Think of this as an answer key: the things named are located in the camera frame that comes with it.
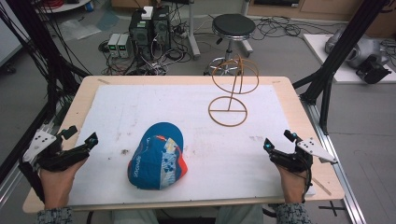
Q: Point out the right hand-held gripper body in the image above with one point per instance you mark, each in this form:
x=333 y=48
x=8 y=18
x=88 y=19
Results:
x=294 y=160

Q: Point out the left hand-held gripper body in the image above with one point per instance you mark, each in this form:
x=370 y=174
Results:
x=59 y=157

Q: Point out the blue baseball cap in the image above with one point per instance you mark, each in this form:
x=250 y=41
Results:
x=158 y=158

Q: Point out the person's right hand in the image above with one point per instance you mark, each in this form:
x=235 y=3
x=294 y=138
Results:
x=293 y=186

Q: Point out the person's left hand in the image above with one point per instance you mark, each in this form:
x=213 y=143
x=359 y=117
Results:
x=57 y=186

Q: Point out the white table mat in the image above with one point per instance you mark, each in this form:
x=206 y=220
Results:
x=199 y=174

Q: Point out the person's left leg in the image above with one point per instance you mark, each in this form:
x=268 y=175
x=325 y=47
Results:
x=134 y=217

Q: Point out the white floor board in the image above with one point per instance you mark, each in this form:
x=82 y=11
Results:
x=320 y=53

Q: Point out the grey power supply unit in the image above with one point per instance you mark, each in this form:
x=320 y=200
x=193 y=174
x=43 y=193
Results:
x=124 y=46
x=113 y=45

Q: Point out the clear plastic sheet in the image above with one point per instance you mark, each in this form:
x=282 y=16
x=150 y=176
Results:
x=79 y=29

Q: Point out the black device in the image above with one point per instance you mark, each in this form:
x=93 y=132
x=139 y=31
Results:
x=373 y=71

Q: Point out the grey rounded shell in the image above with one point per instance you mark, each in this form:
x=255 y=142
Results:
x=361 y=46

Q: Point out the black computer tower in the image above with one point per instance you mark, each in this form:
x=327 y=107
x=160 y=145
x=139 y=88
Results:
x=140 y=34
x=161 y=29

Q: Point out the black round stool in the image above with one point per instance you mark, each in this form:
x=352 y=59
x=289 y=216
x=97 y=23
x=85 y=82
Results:
x=233 y=25

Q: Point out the white round table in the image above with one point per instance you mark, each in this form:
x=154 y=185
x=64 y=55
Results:
x=67 y=5

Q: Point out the blue tape roll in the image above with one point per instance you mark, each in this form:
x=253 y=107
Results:
x=89 y=6

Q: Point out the grey metal stand leg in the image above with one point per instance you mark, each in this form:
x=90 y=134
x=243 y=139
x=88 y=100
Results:
x=193 y=31

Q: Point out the small white box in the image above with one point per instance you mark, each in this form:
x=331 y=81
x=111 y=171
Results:
x=147 y=12

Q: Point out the aluminium rail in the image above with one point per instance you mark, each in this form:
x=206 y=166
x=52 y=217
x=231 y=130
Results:
x=336 y=161

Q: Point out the black frame strut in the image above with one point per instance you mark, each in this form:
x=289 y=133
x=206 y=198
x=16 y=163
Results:
x=342 y=46
x=37 y=37

